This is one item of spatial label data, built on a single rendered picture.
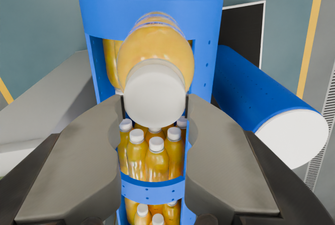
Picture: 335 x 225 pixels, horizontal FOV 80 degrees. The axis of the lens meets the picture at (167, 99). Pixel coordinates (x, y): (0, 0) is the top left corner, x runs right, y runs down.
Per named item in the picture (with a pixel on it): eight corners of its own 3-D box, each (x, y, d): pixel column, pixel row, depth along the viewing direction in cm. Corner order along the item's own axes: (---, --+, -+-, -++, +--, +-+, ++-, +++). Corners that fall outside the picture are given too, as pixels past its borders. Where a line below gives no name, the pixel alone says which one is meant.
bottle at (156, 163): (164, 205, 58) (164, 156, 49) (142, 198, 60) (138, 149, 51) (172, 185, 64) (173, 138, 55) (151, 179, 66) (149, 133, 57)
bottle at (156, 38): (180, 58, 31) (205, 135, 15) (134, 59, 31) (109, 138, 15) (181, 8, 28) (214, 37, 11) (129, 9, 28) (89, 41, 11)
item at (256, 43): (199, 162, 215) (202, 173, 202) (184, 11, 144) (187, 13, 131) (247, 154, 215) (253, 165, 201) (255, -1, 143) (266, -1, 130)
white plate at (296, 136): (244, 174, 77) (243, 172, 78) (314, 169, 78) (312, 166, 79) (257, 112, 64) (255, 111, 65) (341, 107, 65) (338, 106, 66)
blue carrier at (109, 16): (125, 205, 94) (118, 284, 69) (95, -7, 52) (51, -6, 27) (185, 200, 96) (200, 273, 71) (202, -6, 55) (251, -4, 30)
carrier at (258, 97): (198, 83, 155) (234, 80, 156) (242, 173, 78) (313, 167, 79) (199, 45, 142) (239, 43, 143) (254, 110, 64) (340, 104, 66)
